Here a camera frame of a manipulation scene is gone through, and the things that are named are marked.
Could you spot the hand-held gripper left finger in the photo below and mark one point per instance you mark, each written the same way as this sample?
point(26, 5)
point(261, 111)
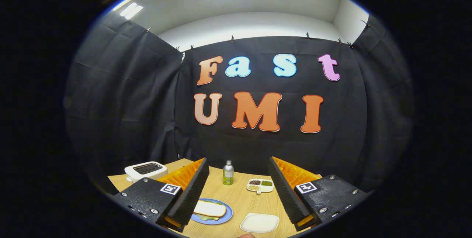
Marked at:
point(193, 193)

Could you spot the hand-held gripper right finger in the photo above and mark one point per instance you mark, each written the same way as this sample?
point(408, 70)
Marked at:
point(285, 193)

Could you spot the brown toast slice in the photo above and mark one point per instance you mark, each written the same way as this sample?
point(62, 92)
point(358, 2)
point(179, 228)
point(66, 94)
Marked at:
point(210, 208)

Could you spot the green lettuce leaf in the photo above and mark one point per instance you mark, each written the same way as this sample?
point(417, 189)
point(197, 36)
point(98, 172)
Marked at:
point(208, 218)

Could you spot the white divided dish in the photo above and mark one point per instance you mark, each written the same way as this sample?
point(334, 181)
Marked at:
point(267, 189)

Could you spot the pile of green beans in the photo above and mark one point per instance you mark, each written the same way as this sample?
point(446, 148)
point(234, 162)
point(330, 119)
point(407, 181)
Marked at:
point(267, 183)

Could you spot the pile of dark red beans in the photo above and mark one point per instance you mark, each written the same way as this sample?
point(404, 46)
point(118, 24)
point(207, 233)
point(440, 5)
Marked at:
point(254, 182)

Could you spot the pile of yellow beans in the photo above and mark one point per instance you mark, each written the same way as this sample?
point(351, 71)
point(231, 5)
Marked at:
point(253, 188)

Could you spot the white squarish plate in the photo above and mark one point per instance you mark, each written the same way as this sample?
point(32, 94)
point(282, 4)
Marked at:
point(260, 223)

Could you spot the silver green bottle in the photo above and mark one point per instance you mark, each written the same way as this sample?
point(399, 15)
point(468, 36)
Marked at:
point(228, 175)

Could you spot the blue plate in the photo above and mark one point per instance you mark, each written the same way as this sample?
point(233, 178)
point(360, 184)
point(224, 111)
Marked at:
point(228, 214)

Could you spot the black backdrop cloth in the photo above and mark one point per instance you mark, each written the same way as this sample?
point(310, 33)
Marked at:
point(258, 149)

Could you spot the white toaster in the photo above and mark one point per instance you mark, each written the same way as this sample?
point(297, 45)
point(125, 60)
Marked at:
point(132, 174)

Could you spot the ceiling light panel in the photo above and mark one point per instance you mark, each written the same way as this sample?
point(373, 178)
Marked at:
point(131, 10)

